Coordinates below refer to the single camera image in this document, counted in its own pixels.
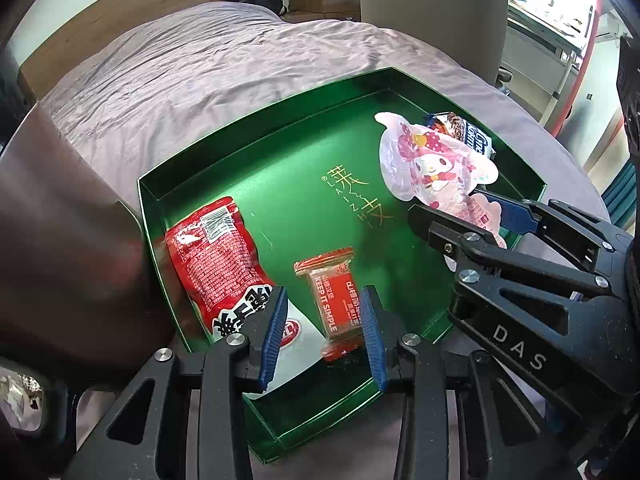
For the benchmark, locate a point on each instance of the red and white snack pouch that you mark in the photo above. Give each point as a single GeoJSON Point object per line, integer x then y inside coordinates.
{"type": "Point", "coordinates": [215, 260]}

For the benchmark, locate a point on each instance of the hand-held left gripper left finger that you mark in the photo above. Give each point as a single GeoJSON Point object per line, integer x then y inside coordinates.
{"type": "Point", "coordinates": [272, 340]}

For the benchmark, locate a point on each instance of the white desk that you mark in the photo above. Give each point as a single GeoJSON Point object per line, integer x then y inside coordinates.
{"type": "Point", "coordinates": [550, 30]}

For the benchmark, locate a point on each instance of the green rectangular tray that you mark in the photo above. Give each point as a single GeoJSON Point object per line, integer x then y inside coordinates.
{"type": "Point", "coordinates": [300, 200]}

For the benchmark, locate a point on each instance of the small orange-red snack packet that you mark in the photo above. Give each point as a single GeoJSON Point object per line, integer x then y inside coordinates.
{"type": "Point", "coordinates": [335, 295]}

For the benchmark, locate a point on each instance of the blue and brown cookie packet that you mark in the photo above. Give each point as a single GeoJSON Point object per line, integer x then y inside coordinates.
{"type": "Point", "coordinates": [475, 135]}

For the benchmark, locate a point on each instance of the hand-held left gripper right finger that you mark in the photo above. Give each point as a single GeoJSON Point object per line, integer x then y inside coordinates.
{"type": "Point", "coordinates": [374, 340]}

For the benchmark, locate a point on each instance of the wooden headboard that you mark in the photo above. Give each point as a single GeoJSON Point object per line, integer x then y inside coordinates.
{"type": "Point", "coordinates": [125, 5]}

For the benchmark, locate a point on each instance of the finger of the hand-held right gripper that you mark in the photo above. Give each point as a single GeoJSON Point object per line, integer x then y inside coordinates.
{"type": "Point", "coordinates": [440, 230]}
{"type": "Point", "coordinates": [515, 215]}

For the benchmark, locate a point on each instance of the teal curtain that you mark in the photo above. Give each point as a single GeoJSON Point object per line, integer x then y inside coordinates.
{"type": "Point", "coordinates": [622, 190]}

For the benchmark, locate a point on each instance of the red curved tube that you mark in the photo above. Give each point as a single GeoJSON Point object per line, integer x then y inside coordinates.
{"type": "Point", "coordinates": [591, 35]}

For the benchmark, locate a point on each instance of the pink cartoon snack pouch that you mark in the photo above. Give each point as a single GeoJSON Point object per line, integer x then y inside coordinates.
{"type": "Point", "coordinates": [430, 160]}

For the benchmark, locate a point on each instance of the brown and black electric kettle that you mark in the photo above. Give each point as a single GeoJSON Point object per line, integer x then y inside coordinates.
{"type": "Point", "coordinates": [75, 240]}

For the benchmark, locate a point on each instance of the beige office chair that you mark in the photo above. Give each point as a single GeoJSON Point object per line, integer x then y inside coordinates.
{"type": "Point", "coordinates": [425, 0]}

